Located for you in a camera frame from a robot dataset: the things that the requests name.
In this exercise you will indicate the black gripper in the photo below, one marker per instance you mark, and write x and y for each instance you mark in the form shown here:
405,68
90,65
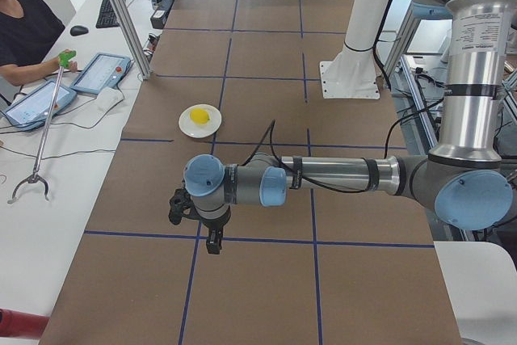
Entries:
213,225

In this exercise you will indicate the yellow lemon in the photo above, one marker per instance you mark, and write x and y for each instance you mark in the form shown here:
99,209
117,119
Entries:
199,116

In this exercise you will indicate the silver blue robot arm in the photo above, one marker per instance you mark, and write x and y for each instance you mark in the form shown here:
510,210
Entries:
459,179

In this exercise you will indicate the white plate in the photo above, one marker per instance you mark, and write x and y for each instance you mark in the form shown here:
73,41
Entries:
200,131

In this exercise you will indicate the brown paper table cover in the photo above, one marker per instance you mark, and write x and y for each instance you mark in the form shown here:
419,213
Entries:
324,268

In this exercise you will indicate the white folded cloth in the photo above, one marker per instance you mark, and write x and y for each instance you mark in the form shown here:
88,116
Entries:
108,98

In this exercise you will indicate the far blue teach pendant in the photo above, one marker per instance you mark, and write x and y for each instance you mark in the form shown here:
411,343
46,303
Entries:
105,70

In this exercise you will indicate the blue teach pendant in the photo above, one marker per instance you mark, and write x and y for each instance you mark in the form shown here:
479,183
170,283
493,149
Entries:
31,110
105,70

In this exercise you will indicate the red cylinder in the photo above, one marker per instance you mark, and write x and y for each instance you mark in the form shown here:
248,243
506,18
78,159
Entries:
15,324

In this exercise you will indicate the near blue teach pendant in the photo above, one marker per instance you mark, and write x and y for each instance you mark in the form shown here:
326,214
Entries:
31,110

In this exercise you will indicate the black keyboard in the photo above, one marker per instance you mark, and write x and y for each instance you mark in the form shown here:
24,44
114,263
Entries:
106,16

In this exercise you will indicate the black computer mouse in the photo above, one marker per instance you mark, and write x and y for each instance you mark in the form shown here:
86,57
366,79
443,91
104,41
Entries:
78,30

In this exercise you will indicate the white side table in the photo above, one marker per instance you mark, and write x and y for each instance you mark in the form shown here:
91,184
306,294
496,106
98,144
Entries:
481,282

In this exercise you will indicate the person in black shirt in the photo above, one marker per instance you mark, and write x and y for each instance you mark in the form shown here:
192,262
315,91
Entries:
29,29

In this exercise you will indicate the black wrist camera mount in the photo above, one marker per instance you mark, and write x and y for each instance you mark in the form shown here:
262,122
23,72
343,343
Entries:
181,206

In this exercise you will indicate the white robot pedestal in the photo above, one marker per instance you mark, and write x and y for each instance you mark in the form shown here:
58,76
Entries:
352,74

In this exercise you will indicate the aluminium frame post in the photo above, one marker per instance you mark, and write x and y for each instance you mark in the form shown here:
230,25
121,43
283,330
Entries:
131,37

